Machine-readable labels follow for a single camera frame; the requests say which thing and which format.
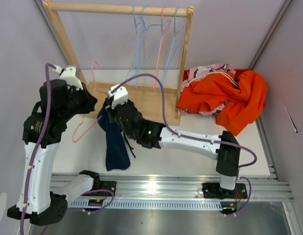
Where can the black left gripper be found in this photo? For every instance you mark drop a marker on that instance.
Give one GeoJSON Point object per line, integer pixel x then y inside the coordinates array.
{"type": "Point", "coordinates": [89, 101]}

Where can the wooden clothes rack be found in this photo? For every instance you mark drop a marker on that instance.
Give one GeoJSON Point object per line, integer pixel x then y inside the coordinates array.
{"type": "Point", "coordinates": [147, 100]}

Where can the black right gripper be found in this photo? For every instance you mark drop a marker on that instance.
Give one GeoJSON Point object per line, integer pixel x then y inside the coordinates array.
{"type": "Point", "coordinates": [113, 111]}

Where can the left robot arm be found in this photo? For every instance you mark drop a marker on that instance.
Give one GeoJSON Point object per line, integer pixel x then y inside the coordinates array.
{"type": "Point", "coordinates": [42, 132]}

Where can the aluminium mounting rail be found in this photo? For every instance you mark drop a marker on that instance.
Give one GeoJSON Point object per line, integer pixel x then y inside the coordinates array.
{"type": "Point", "coordinates": [181, 193]}

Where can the blue hanger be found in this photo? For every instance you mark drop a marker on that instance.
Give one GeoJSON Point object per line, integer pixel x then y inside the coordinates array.
{"type": "Point", "coordinates": [153, 47]}
{"type": "Point", "coordinates": [140, 30]}
{"type": "Point", "coordinates": [172, 51]}

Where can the navy blue shorts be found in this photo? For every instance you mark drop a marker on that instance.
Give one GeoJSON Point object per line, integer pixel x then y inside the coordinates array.
{"type": "Point", "coordinates": [116, 152]}

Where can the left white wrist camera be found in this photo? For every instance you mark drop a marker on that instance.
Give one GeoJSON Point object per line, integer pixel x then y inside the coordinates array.
{"type": "Point", "coordinates": [70, 75]}

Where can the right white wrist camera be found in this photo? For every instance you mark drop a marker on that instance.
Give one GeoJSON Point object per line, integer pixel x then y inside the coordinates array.
{"type": "Point", "coordinates": [117, 95]}

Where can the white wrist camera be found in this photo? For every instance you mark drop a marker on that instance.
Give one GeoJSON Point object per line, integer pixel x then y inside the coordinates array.
{"type": "Point", "coordinates": [117, 95]}
{"type": "Point", "coordinates": [70, 75]}

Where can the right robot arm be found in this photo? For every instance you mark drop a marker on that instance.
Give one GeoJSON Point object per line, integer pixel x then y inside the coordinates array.
{"type": "Point", "coordinates": [149, 134]}

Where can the pink shark print shorts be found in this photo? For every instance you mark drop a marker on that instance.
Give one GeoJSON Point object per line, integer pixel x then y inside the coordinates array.
{"type": "Point", "coordinates": [200, 72]}

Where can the orange shorts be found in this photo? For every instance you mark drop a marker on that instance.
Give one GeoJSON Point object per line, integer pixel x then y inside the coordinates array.
{"type": "Point", "coordinates": [243, 104]}

